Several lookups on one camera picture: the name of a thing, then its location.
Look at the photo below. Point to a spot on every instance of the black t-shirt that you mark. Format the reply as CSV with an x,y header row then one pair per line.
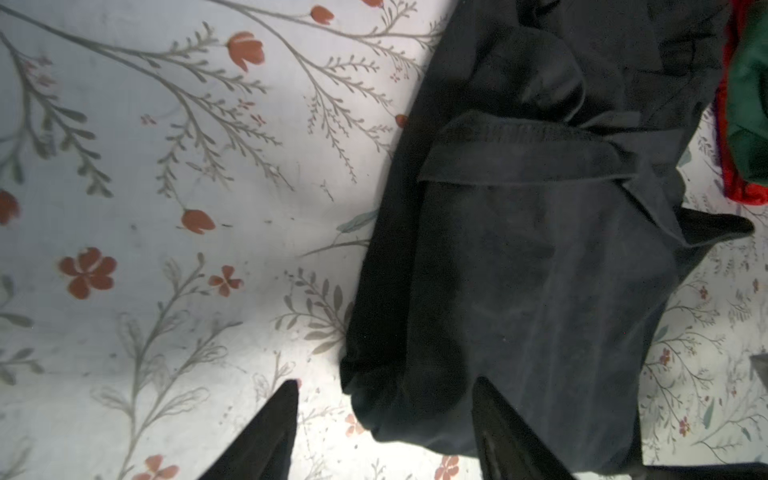
x,y
532,226

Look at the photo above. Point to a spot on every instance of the folded red t-shirt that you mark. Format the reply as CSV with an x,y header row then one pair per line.
x,y
734,187

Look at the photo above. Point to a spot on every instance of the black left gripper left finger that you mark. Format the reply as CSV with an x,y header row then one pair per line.
x,y
262,451

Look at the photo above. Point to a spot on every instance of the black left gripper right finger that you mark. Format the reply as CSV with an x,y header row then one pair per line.
x,y
507,448

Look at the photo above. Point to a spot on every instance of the folded green t-shirt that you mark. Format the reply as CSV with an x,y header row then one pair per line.
x,y
746,106

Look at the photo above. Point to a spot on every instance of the floral table mat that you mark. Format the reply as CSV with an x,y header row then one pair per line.
x,y
188,193

